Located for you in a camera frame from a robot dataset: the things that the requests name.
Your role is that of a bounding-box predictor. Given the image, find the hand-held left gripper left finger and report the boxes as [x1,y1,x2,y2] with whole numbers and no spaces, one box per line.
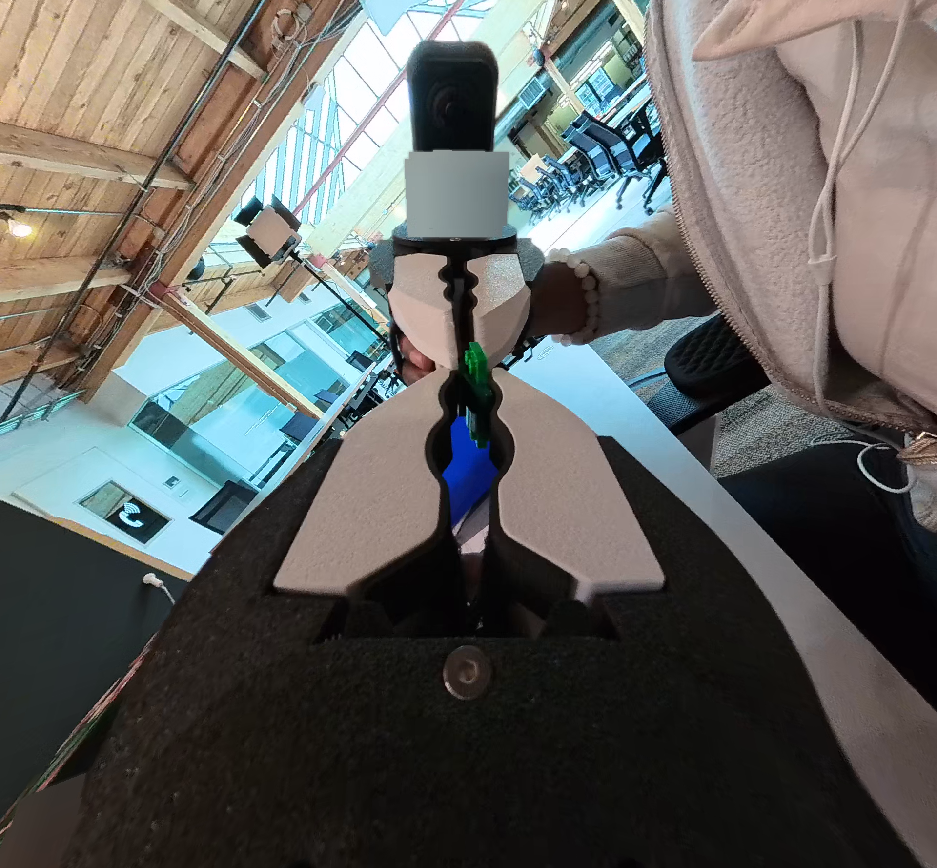
[273,366,464,638]

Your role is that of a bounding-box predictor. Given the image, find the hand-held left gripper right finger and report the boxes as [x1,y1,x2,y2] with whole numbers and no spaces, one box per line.
[485,366,667,638]

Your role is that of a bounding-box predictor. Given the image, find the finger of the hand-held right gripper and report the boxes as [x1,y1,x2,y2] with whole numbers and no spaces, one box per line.
[390,255,462,372]
[465,255,533,367]

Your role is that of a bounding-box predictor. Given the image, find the bright green toy plate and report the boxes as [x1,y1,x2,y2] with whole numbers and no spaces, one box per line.
[457,341,490,404]

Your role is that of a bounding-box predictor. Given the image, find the person's right forearm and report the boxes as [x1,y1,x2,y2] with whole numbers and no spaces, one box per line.
[582,207,733,342]

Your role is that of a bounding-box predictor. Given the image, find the black desk divider panel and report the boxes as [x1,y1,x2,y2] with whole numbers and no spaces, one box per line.
[0,500,193,810]

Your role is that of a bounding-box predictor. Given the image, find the person's right hand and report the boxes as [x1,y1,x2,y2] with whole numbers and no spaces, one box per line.
[401,262,588,387]

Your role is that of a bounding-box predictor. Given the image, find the blue storage bin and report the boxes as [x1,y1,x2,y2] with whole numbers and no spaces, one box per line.
[447,417,500,526]

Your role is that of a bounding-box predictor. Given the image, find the row of black office chairs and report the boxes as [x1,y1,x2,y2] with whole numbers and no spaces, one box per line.
[512,101,669,219]

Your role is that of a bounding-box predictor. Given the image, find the studio panel light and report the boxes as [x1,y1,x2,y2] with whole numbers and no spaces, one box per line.
[233,193,392,331]

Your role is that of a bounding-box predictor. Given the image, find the black phone symbol sign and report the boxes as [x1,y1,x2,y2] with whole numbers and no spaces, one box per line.
[102,491,174,547]

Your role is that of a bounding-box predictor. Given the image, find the person's dark pants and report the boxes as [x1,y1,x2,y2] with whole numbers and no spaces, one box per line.
[717,429,937,708]

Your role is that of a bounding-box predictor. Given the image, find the person in beige hoodie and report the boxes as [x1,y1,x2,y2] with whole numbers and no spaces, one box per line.
[644,0,937,437]

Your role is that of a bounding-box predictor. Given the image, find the white bead bracelet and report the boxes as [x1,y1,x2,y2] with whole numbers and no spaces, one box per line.
[545,246,603,346]

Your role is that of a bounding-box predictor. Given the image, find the white cord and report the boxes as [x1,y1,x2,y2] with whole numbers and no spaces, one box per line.
[807,0,925,496]

